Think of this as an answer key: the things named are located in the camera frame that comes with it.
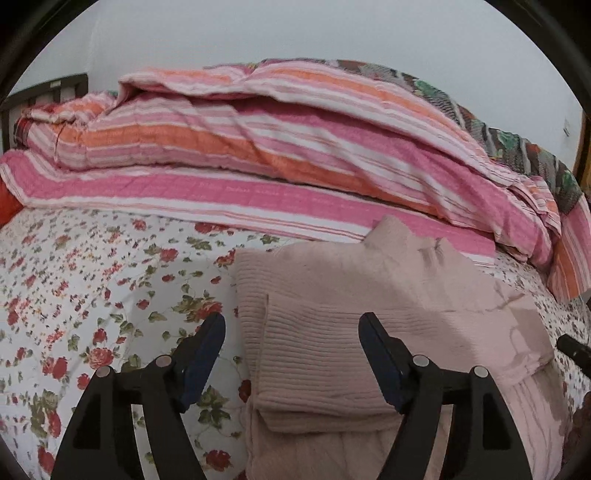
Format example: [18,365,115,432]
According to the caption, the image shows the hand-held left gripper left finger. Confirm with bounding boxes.
[50,312,227,480]

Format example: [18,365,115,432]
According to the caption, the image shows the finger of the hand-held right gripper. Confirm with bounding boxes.
[556,335,591,371]

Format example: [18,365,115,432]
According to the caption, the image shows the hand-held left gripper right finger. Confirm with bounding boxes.
[358,312,534,480]

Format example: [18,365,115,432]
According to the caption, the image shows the pink knitted sweater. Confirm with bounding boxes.
[233,216,566,480]

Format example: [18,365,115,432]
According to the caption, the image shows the white floral bed sheet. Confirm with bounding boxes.
[0,207,591,480]

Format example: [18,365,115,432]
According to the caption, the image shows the patchwork floral blanket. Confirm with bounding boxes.
[336,58,590,219]

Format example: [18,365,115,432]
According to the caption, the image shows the pink orange striped quilt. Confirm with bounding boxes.
[0,59,591,302]

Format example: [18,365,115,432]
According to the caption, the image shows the red orange pillow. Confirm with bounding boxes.
[0,179,25,228]

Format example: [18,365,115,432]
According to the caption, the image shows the dark wooden headboard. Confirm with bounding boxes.
[0,72,90,154]

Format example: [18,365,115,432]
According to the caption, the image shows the wooden door frame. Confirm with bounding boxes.
[573,110,591,188]

